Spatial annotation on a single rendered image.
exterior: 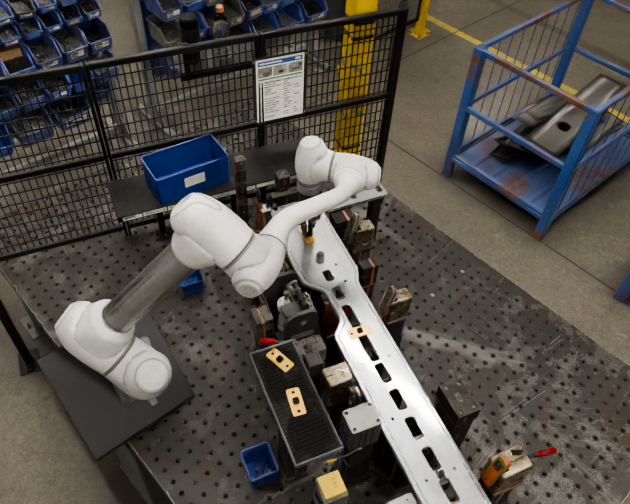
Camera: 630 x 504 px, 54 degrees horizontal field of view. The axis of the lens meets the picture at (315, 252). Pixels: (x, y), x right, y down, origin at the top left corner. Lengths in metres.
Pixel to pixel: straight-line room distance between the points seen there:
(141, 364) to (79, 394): 0.32
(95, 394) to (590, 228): 3.13
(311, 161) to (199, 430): 1.00
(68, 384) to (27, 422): 1.06
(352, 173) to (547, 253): 2.18
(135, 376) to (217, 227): 0.61
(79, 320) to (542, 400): 1.64
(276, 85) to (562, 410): 1.65
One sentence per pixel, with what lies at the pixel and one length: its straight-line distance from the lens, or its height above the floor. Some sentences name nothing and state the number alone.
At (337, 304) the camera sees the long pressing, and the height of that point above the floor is 1.00.
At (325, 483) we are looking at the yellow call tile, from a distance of 1.68.
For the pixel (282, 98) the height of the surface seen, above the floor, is 1.25.
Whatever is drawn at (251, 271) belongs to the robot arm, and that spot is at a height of 1.50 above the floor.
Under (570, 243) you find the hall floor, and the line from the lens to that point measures 4.10.
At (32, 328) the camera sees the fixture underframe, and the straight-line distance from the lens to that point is 3.55.
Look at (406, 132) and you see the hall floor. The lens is 4.60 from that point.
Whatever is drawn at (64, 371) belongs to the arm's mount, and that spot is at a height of 0.92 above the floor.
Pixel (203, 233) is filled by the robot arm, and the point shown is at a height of 1.59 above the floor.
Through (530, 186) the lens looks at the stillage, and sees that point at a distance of 4.14.
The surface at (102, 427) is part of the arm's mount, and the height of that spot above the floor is 0.77.
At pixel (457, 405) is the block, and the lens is 1.99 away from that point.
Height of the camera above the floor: 2.73
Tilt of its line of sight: 48 degrees down
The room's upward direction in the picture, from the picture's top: 4 degrees clockwise
